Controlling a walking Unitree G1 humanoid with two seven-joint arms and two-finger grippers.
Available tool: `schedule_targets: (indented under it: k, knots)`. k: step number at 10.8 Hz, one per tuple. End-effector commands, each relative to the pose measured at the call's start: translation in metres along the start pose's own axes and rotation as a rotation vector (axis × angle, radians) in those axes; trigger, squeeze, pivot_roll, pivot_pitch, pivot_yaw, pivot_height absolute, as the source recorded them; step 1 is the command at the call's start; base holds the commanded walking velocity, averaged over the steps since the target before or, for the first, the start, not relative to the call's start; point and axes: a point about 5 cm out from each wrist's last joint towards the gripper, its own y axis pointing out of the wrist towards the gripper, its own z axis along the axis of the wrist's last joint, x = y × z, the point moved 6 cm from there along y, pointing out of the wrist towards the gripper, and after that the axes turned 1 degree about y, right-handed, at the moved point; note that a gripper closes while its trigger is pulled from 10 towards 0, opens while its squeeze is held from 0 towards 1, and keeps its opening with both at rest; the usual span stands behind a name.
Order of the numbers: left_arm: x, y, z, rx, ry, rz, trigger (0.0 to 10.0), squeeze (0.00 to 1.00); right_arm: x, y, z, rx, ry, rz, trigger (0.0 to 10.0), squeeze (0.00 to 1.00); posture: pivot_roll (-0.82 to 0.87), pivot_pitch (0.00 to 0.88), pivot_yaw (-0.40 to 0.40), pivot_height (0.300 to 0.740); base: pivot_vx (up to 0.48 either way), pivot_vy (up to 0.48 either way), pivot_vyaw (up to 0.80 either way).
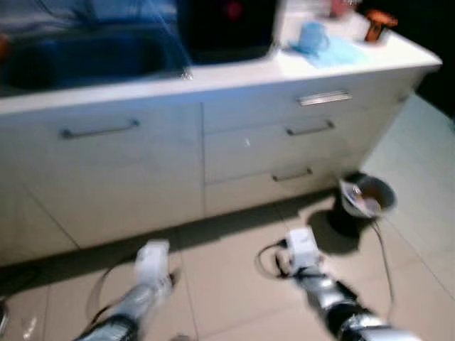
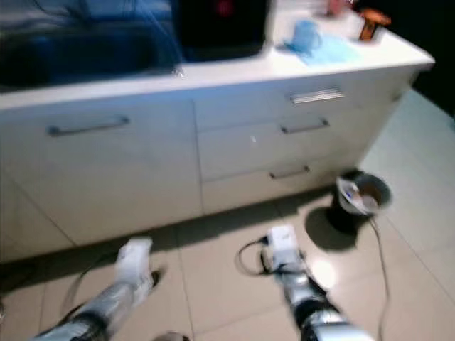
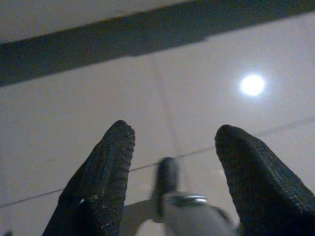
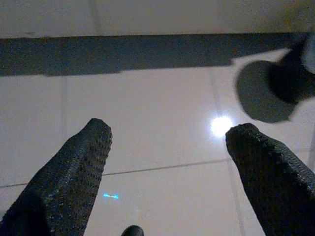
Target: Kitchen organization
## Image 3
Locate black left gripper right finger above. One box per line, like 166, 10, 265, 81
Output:
215, 124, 315, 236

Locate dark baseboard strip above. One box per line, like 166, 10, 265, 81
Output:
0, 0, 315, 88

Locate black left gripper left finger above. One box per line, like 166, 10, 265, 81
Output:
43, 119, 136, 236

